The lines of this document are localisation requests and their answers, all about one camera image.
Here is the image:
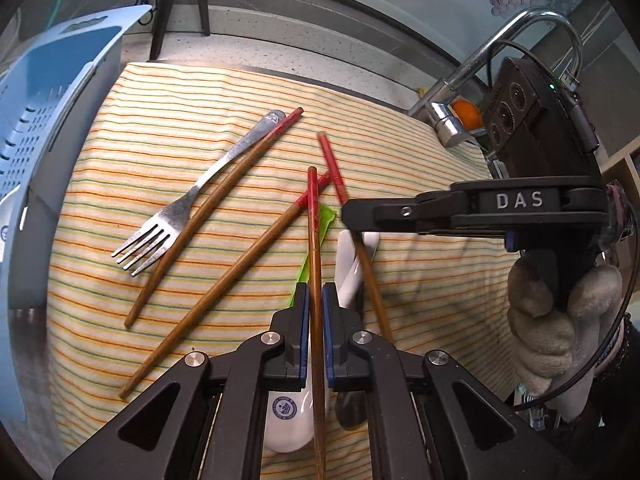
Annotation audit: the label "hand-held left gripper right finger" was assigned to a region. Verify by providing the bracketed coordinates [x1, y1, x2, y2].
[322, 282, 576, 480]

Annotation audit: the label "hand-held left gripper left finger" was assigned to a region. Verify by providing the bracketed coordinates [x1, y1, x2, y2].
[52, 282, 310, 480]

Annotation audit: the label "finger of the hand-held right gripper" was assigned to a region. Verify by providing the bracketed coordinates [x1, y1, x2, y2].
[341, 190, 451, 234]

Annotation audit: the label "white ceramic spoon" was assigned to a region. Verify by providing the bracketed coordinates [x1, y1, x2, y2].
[264, 230, 381, 453]

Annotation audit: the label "green plastic spoon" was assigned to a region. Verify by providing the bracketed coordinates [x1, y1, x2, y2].
[287, 204, 340, 308]

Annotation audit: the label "red-tipped wooden chopstick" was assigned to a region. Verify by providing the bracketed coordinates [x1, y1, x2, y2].
[119, 170, 333, 401]
[317, 131, 393, 341]
[124, 106, 305, 328]
[306, 166, 328, 480]

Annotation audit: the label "blue plastic basket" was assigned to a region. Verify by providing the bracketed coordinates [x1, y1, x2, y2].
[0, 5, 153, 426]

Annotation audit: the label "person's right hand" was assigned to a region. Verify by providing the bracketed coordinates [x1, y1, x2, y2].
[507, 260, 623, 421]

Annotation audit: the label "orange round object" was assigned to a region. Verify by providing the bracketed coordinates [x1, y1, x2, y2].
[450, 100, 483, 131]

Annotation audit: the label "wooden shelf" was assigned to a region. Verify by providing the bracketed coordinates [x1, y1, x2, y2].
[600, 147, 640, 196]

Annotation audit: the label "chrome faucet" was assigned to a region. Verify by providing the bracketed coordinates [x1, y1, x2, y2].
[407, 7, 583, 148]

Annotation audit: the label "metal fork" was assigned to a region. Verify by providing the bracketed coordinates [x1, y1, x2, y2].
[111, 110, 285, 277]

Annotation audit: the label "striped cloth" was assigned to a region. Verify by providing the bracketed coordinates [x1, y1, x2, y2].
[47, 62, 521, 480]

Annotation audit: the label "black stand legs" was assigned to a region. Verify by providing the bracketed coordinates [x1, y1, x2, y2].
[149, 0, 211, 61]

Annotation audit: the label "black cable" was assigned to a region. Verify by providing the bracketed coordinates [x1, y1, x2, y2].
[492, 37, 626, 411]

